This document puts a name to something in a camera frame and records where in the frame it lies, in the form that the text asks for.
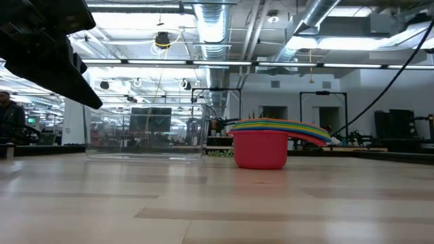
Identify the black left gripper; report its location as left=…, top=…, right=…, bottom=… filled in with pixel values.
left=0, top=0, right=104, bottom=110

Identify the clear plastic basket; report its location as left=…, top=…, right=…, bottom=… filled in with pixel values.
left=83, top=102, right=218, bottom=161

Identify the green measuring cup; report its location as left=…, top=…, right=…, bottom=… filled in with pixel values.
left=233, top=120, right=323, bottom=136

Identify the yellow measuring cup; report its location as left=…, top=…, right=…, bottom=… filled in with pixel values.
left=231, top=122, right=329, bottom=139

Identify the red measuring cup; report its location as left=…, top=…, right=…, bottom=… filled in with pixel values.
left=227, top=129, right=328, bottom=171

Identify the white building column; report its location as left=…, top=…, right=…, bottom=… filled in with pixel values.
left=62, top=97, right=86, bottom=146

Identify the person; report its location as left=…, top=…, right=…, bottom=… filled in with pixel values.
left=0, top=90, right=27, bottom=145
left=321, top=124, right=344, bottom=147

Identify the dark background monitor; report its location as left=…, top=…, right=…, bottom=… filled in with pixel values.
left=129, top=106, right=173, bottom=134

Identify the black equipment cabinet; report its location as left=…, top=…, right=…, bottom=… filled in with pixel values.
left=374, top=108, right=416, bottom=140

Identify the black ceiling reel yellow cable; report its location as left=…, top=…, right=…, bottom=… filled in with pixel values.
left=153, top=30, right=183, bottom=51

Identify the silver ventilation duct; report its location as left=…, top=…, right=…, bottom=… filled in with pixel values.
left=193, top=2, right=233, bottom=102

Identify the black background gantry frame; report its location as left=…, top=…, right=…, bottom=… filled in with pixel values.
left=299, top=90, right=348, bottom=136
left=191, top=87, right=243, bottom=120

